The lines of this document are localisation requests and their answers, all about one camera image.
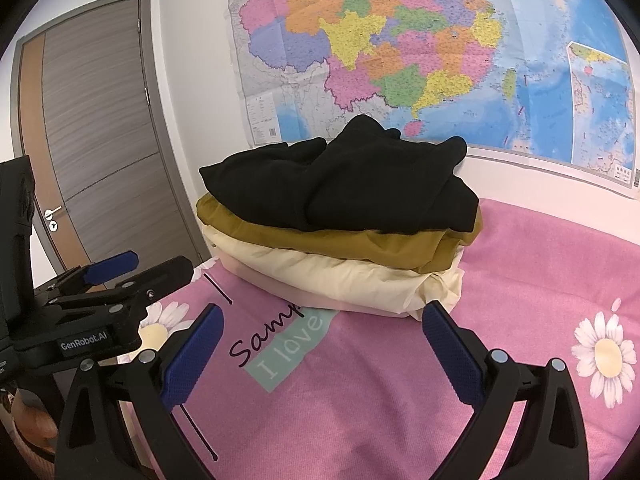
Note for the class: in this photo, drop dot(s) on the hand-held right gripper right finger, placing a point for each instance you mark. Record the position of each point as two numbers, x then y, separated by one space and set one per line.
452 355

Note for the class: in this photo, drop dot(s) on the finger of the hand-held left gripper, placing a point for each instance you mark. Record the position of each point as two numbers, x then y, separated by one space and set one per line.
110 265
160 277

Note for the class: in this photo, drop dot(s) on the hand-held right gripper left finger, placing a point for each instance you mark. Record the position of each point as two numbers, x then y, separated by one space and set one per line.
195 355

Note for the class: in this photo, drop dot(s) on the black cardigan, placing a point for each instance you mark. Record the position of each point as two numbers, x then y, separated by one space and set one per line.
350 180

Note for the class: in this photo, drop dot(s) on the person's left hand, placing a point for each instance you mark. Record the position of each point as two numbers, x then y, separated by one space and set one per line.
32 420

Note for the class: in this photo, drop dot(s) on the pink floral blanket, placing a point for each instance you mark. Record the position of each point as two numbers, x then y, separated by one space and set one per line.
500 285

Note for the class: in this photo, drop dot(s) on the olive garment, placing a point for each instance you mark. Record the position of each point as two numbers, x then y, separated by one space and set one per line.
350 247

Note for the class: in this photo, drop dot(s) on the cream garment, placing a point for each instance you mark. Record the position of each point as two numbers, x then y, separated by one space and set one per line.
325 275

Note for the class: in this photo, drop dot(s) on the grey wooden door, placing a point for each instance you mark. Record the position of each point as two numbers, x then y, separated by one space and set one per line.
100 110

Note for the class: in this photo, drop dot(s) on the colourful wall map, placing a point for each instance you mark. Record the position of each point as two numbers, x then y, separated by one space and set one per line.
400 35

